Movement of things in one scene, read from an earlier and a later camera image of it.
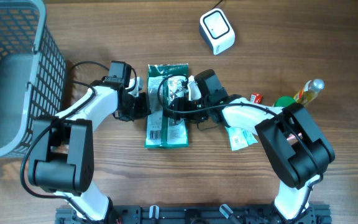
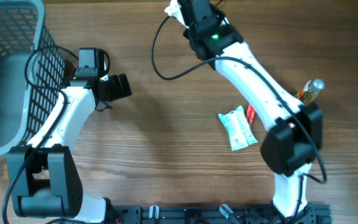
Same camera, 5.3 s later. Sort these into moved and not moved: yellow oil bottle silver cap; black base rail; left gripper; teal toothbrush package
Moved: left gripper
Not moved: teal toothbrush package; black base rail; yellow oil bottle silver cap
